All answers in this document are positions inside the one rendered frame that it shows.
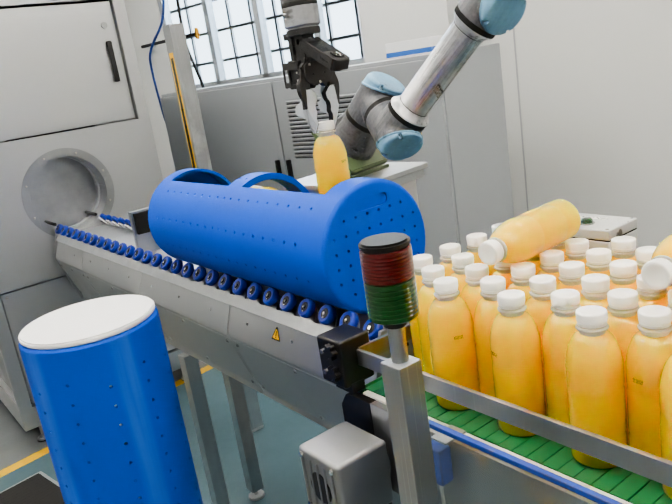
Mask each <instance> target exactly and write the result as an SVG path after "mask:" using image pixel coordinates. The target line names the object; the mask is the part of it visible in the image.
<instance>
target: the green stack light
mask: <svg viewBox="0 0 672 504"><path fill-rule="evenodd" d="M363 285H364V291H365V299H366V305H367V312H368V319H369V320H370V321H371V322H372V323H374V324H378V325H398V324H403V323H406V322H409V321H412V320H414V319H415V318H416V317H417V316H418V315H419V314H420V309H419V301H418V293H417V286H416V278H415V275H414V277H413V278H412V279H410V280H408V281H406V282H404V283H400V284H396V285H391V286H371V285H368V284H366V283H364V282H363Z"/></svg>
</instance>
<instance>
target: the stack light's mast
mask: <svg viewBox="0 0 672 504"><path fill-rule="evenodd" d="M409 243H410V237H409V236H407V235H406V234H404V233H396V232H392V233H382V234H376V235H372V236H369V237H366V238H364V239H362V240H361V241H360V243H359V244H358V248H359V250H361V251H362V252H364V253H369V254H382V253H389V252H394V251H398V250H401V249H403V248H405V247H406V246H408V244H409ZM406 325H407V322H406V323H403V324H398V325H384V327H385V328H386V329H387V332H388V339H389V346H390V353H391V360H392V362H393V363H395V364H402V363H405V362H407V361H408V360H409V356H408V348H407V341H406V334H405V326H406Z"/></svg>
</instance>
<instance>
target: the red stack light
mask: <svg viewBox="0 0 672 504"><path fill-rule="evenodd" d="M359 258H360V265H361V272H362V278H363V282H364V283H366V284H368V285H371V286H391V285H396V284H400V283H404V282H406V281H408V280H410V279H412V278H413V277H414V275H415V270H414V263H413V254H412V246H411V243H409V244H408V246H406V247H405V248H403V249H401V250H398V251H394V252H389V253H382V254H369V253H364V252H362V251H361V250H359Z"/></svg>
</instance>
